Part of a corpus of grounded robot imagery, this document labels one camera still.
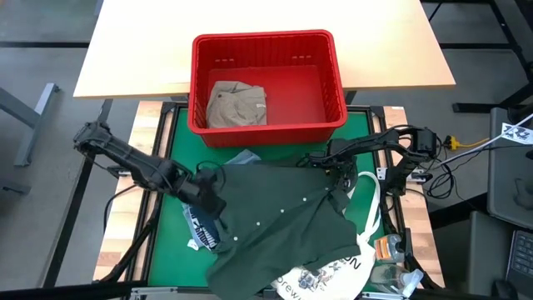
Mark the orange label sanitizer bottle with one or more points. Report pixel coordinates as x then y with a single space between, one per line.
387 249

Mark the red fabric laundry bin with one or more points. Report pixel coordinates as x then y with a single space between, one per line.
291 96

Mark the light blue denim jeans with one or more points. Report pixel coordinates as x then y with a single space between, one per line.
245 158

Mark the black computer mouse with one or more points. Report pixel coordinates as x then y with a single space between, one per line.
504 289

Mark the dark grey cabinet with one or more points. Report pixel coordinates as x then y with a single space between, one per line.
470 258

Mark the khaki garment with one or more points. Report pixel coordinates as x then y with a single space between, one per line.
237 106

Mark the dark green garment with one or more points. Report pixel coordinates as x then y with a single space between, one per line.
283 216

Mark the black metal desk leg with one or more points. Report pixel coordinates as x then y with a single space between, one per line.
512 50

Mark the light wooden desk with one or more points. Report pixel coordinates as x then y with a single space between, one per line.
145 41

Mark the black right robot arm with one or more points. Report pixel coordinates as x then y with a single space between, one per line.
399 141

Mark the grey metal desk leg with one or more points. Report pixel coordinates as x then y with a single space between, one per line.
33 116

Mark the laptop keyboard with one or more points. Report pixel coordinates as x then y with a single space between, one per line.
522 258

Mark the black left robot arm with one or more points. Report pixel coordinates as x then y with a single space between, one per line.
125 154

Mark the grey plastic case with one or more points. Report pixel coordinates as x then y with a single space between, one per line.
510 175

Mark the navy Puma t-shirt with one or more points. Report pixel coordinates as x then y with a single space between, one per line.
204 233

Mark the clear spray bottle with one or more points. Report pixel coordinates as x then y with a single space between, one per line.
391 279

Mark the white label strip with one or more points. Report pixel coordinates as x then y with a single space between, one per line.
172 76

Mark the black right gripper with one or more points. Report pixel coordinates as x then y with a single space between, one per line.
333 156

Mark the black stand strut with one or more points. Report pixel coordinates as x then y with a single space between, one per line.
131 245

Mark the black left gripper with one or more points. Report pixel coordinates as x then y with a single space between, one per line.
195 183

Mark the white patterned tag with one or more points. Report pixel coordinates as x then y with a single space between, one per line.
516 134

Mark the white printed t-shirt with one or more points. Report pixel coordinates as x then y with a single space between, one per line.
345 275

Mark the black metal table frame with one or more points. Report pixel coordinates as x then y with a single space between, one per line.
378 114

